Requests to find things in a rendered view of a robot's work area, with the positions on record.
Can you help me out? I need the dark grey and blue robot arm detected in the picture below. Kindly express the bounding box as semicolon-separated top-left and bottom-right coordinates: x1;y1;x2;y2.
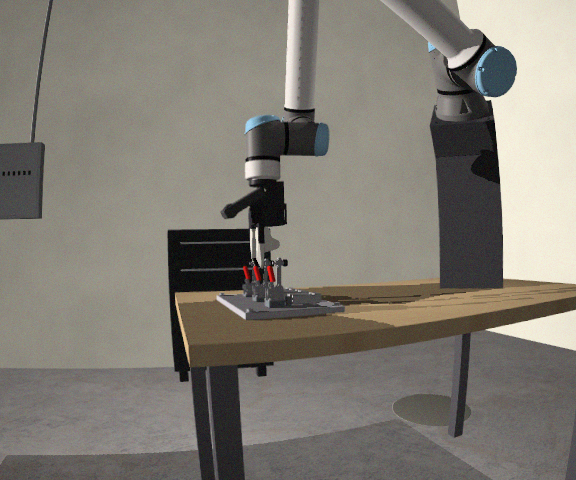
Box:
220;0;517;219

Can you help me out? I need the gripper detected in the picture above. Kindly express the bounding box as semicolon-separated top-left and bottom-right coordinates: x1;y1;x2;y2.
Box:
248;179;287;269

